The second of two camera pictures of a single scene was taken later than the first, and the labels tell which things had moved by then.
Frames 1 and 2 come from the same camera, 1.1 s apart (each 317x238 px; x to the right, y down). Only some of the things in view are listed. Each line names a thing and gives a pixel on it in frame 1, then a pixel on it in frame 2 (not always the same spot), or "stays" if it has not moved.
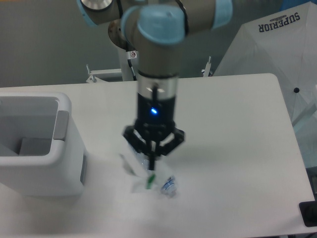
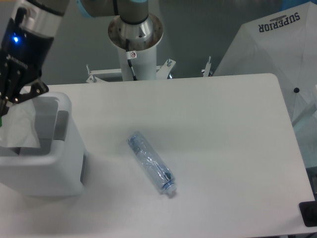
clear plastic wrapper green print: [143, 182] -> [18, 126]
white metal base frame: [95, 74] stays
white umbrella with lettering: [284, 44] stays
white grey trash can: [41, 153] stays
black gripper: [156, 115] -> [22, 54]
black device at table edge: [308, 211] stays
